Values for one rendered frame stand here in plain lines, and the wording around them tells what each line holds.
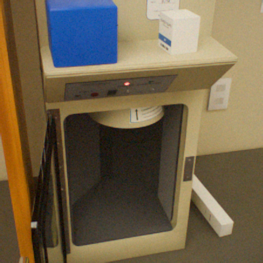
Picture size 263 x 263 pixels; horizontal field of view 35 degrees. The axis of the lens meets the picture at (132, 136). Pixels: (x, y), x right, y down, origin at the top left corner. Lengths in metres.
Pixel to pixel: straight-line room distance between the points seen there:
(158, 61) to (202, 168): 0.79
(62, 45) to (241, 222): 0.79
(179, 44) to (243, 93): 0.78
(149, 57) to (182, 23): 0.08
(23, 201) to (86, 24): 0.35
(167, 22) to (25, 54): 0.59
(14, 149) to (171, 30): 0.33
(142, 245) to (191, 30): 0.58
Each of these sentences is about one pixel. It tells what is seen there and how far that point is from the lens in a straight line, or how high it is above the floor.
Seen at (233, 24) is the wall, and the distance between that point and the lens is 1.35.
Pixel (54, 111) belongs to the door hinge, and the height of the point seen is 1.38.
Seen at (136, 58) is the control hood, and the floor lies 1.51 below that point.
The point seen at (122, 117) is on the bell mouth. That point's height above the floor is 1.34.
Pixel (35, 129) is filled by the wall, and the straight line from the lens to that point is 1.32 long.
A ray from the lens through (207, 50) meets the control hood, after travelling 0.74.
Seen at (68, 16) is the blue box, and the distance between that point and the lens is 0.63.
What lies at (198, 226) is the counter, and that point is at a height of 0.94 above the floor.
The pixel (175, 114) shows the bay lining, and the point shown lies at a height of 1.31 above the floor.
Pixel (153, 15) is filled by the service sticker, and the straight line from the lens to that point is 0.77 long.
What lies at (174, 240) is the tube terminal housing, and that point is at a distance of 1.10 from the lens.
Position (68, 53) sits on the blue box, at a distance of 0.64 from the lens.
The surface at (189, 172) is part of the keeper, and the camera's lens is 0.96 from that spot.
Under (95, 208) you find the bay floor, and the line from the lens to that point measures 1.12.
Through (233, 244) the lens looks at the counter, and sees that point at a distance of 1.17.
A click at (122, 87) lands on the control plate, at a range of 0.73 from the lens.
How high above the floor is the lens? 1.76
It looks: 32 degrees down
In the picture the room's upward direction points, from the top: 2 degrees clockwise
